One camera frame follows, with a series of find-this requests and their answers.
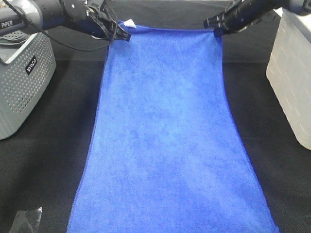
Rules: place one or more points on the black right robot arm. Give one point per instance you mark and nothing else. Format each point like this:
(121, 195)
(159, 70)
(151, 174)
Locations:
(253, 10)

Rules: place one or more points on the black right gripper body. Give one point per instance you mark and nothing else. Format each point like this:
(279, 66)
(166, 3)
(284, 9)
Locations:
(230, 20)

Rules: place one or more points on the grey perforated plastic basket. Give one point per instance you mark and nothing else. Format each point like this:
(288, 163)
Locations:
(23, 80)

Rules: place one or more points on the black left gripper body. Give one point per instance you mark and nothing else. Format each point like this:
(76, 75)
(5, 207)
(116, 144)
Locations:
(101, 21)

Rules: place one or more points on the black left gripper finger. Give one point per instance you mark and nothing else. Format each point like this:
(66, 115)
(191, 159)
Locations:
(122, 34)

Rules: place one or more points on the grey cloth in basket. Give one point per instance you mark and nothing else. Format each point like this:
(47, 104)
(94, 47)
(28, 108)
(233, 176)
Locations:
(10, 43)

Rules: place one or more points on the white plastic storage box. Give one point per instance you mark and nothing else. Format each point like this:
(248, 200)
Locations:
(289, 73)

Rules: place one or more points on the clear tape strip left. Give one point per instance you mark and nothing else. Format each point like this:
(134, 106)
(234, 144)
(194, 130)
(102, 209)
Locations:
(27, 221)

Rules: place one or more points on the blue microfibre towel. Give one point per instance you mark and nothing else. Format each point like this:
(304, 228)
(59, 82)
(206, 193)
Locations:
(165, 154)

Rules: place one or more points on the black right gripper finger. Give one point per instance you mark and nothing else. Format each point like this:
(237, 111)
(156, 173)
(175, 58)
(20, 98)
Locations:
(218, 32)

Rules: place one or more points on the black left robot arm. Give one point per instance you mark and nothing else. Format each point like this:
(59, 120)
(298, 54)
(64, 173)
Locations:
(31, 16)

